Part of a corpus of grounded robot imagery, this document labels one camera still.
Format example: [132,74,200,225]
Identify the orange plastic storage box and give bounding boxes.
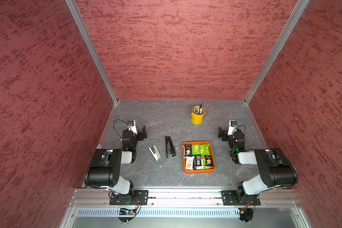
[182,141,216,174]

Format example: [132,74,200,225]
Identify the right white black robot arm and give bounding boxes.
[218,126,298,204]

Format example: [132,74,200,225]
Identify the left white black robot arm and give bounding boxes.
[84,126,147,198]

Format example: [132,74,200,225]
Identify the beige small stapler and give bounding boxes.
[148,145,161,161]

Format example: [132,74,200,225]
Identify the yellow pen holder bucket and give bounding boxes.
[191,112,205,125]

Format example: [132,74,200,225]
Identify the black cookie packet lower right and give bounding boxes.
[204,155,214,169]

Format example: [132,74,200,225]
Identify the black cookie packet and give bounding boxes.
[184,144,193,156]
[204,155,214,169]
[194,155,203,170]

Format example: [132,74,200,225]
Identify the black stapler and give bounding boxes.
[165,136,176,157]

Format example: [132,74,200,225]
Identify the pens in bucket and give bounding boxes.
[192,103,209,115]

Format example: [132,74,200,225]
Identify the black cookie packet upper left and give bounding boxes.
[184,144,193,156]

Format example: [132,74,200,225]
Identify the black cookie packet centre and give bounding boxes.
[194,155,203,170]

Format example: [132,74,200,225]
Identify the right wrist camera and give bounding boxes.
[228,120,238,135]

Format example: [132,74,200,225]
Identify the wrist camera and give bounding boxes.
[127,120,138,135]
[228,120,238,135]

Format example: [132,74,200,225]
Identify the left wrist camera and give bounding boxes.
[127,120,138,135]

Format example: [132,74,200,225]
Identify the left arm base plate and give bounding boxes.
[109,190,149,206]

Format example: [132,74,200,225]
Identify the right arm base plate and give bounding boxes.
[221,190,261,206]

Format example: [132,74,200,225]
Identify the aluminium frame rail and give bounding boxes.
[69,187,302,209]

